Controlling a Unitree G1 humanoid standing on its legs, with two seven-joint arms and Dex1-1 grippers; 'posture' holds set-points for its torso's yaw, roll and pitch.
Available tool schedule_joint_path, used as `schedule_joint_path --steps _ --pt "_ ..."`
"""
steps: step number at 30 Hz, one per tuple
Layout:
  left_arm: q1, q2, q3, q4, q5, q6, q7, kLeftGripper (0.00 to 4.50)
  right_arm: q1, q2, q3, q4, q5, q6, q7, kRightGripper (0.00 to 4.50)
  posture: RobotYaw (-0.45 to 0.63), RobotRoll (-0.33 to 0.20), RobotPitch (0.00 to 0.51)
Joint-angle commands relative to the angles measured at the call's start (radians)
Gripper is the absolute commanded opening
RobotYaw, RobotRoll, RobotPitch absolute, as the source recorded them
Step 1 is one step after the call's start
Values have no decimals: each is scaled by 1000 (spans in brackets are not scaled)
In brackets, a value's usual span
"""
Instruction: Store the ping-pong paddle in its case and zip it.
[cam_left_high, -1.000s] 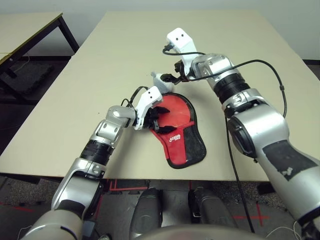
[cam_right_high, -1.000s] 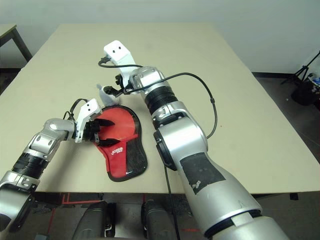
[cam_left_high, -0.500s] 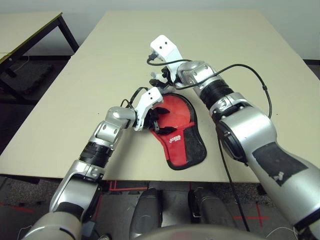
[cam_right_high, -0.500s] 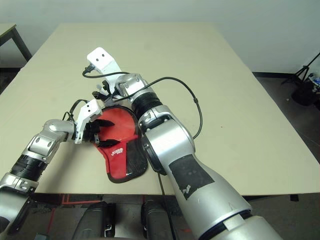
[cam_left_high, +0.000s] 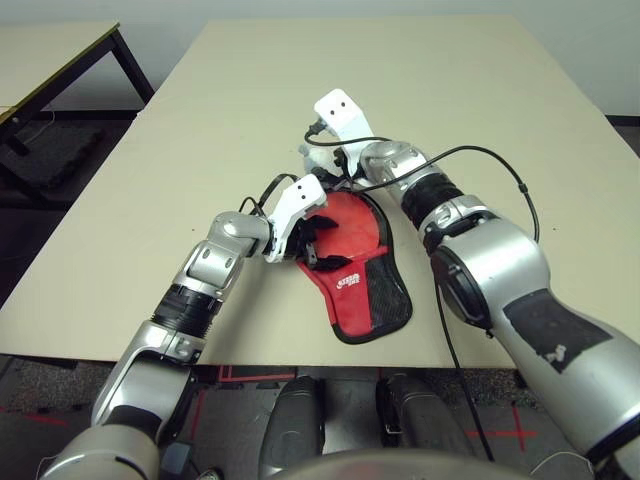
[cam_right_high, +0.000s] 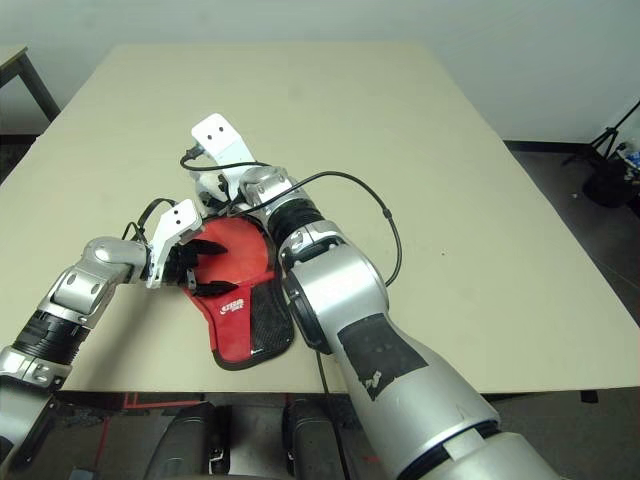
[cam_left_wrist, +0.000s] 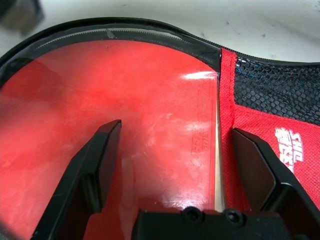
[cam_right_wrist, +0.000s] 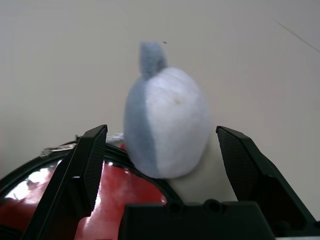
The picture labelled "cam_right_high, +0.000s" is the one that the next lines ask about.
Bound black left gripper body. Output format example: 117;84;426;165
162;241;198;292

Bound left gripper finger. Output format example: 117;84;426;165
185;238;230;263
189;280;237;300

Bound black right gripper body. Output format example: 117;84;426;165
213;188;245;218

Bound red black paddle case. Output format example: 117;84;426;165
176;211;297;373

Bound black robot foot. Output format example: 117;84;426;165
206;403;235;475

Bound grey left robot leg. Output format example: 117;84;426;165
144;399;234;480

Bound grey robot leg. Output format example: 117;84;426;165
281;397;352;480
144;399;234;480

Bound grey right robot leg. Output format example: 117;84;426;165
281;397;352;480

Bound beige side table black legs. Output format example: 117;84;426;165
0;44;65;125

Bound black waste bin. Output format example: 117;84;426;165
581;149;640;209

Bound black tripod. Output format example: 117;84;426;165
561;99;640;167

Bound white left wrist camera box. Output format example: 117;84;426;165
144;197;205;291

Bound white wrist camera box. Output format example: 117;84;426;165
144;197;205;291
190;113;272;176

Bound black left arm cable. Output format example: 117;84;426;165
121;197;177;247

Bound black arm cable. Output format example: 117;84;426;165
314;348;332;397
179;143;403;290
121;197;177;247

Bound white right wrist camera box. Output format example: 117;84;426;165
190;113;272;176

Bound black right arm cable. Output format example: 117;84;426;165
314;348;332;397
179;143;403;290

